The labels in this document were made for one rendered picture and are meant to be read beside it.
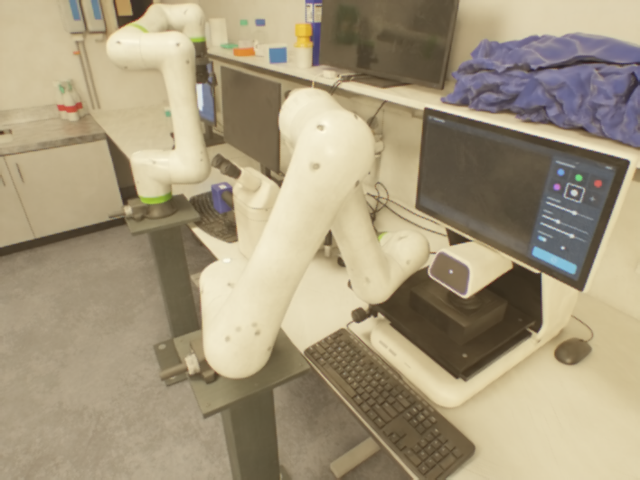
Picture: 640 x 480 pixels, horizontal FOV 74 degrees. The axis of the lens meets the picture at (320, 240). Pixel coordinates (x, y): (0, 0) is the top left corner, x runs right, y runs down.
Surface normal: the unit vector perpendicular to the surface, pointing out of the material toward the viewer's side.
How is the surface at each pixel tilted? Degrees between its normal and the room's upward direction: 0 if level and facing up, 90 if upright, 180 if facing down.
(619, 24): 90
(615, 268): 90
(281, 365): 0
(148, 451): 0
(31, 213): 90
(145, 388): 0
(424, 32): 86
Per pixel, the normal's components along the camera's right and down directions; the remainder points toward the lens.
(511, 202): -0.82, 0.33
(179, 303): 0.50, 0.44
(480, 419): 0.00, -0.86
